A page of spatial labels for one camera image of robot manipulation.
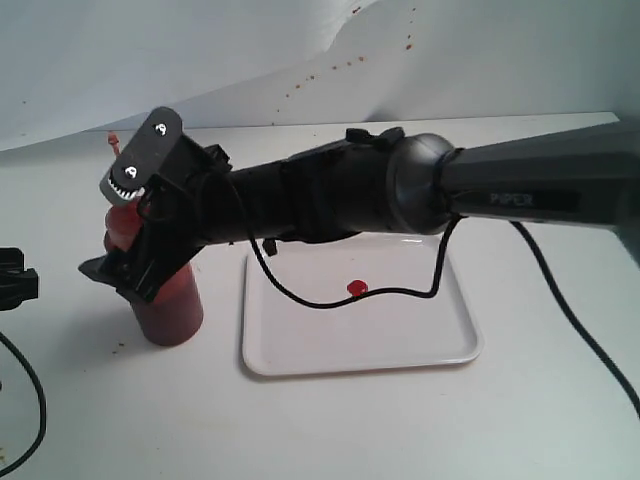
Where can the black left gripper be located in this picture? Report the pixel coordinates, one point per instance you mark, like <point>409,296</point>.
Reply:
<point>18,283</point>

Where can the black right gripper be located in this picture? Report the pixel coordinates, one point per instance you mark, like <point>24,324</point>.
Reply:
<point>188,204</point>

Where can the red sauce squeeze bottle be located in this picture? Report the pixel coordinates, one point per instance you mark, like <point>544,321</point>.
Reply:
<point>176,313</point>

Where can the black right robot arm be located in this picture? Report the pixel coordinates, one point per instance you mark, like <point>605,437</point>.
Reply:
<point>364,183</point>

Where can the red sauce blob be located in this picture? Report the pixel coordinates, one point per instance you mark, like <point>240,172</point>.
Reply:
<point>357,288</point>

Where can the white rectangular plastic tray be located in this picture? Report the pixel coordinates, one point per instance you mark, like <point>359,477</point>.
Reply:
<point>282,338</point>

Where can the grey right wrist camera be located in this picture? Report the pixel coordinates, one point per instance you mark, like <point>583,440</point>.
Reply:
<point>142,156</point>

